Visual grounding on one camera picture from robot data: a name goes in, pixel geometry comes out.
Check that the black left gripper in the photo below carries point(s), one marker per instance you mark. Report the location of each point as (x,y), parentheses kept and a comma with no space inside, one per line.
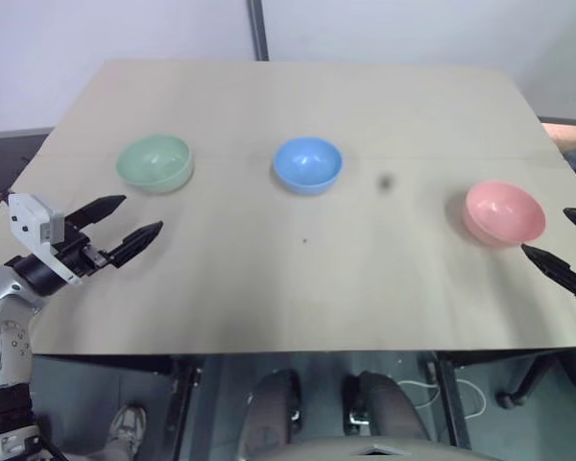
(79,257)

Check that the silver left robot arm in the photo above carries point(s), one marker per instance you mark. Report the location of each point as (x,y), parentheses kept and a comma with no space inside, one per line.
(2,298)

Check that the green plastic bowl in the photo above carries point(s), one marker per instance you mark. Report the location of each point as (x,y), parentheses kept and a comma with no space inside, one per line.
(156,163)

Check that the red pink plastic bowl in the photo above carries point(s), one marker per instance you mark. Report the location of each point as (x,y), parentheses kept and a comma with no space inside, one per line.
(504,213)

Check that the black office chair base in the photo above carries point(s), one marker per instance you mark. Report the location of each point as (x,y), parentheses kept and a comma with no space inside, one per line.
(533,379)

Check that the black table leg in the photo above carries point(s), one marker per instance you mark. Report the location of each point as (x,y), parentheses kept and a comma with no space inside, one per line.
(184,398)
(451,398)

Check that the blue plastic bowl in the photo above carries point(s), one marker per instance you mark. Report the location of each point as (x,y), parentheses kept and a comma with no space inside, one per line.
(308,165)

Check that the white grey sneaker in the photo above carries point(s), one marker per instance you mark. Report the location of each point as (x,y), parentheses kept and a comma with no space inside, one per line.
(127,427)

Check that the grey robot torso edge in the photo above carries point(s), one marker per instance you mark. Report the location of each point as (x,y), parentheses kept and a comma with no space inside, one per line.
(365,451)

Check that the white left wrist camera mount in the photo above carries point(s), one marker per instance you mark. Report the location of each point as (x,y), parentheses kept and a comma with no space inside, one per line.
(26,216)

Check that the grey vertical wall post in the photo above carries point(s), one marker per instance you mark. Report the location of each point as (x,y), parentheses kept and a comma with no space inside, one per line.
(258,29)

